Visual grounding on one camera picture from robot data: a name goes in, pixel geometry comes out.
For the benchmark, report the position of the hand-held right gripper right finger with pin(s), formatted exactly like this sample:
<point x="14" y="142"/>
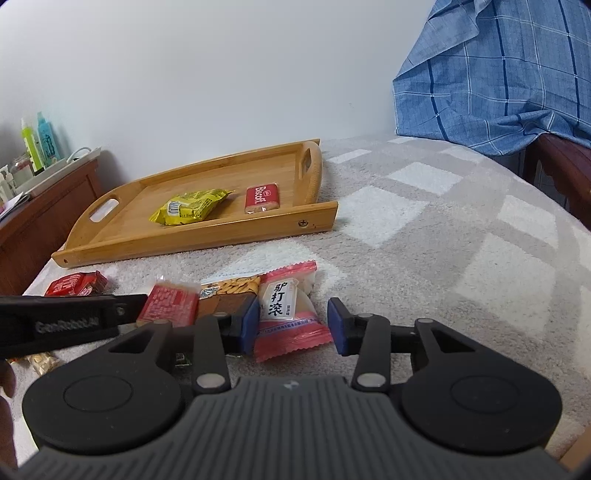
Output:
<point x="339" y="330"/>

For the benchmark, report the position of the red wrapped chocolate bar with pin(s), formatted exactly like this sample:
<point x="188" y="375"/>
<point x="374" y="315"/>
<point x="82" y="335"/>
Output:
<point x="76" y="284"/>

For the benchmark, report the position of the yellow snack packet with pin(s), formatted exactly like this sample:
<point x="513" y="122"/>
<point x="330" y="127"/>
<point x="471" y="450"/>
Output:
<point x="191" y="207"/>

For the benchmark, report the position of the small white bottle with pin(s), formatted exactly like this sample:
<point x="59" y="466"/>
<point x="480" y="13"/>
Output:
<point x="6" y="184"/>

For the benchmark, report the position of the red clear-edged snack packet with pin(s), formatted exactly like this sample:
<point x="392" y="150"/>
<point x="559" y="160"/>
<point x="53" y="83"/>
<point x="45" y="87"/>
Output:
<point x="171" y="302"/>

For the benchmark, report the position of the dark wooden furniture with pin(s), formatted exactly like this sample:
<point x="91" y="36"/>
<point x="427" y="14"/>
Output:
<point x="561" y="170"/>

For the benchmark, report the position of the beige and brown peanut packet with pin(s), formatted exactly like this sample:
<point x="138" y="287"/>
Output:
<point x="228" y="290"/>

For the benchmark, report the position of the teal plastic bottle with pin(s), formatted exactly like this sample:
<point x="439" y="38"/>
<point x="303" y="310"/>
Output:
<point x="48" y="138"/>

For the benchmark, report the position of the red biscuit packet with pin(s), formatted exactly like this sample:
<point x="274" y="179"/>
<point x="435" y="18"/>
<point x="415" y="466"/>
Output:
<point x="262" y="198"/>

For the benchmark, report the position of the small glass jar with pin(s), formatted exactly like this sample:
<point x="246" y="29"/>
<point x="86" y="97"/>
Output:
<point x="22" y="170"/>

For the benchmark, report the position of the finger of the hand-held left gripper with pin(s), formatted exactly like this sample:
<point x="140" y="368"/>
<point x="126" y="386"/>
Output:
<point x="133" y="307"/>

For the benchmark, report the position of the blue plaid cloth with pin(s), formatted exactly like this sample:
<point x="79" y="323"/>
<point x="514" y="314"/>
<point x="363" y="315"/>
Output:
<point x="503" y="69"/>

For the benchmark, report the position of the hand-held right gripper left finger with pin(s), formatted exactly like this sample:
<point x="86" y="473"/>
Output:
<point x="250" y="325"/>

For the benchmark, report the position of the green plastic bottle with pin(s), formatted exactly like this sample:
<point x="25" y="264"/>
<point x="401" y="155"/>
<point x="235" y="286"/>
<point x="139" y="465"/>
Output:
<point x="32" y="147"/>

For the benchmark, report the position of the pink and white snack packet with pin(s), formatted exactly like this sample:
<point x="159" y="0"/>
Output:
<point x="288" y="318"/>

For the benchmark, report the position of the red-brown wooden headboard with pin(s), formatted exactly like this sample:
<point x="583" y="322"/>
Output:
<point x="37" y="230"/>

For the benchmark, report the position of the person's left hand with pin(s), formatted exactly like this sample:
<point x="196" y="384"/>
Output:
<point x="6" y="381"/>

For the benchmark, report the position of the gold wrapped candy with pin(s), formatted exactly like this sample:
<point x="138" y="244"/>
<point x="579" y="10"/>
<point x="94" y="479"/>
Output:
<point x="39" y="362"/>

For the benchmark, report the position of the wooden serving tray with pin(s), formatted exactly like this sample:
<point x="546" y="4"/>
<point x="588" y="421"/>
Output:
<point x="203" y="230"/>

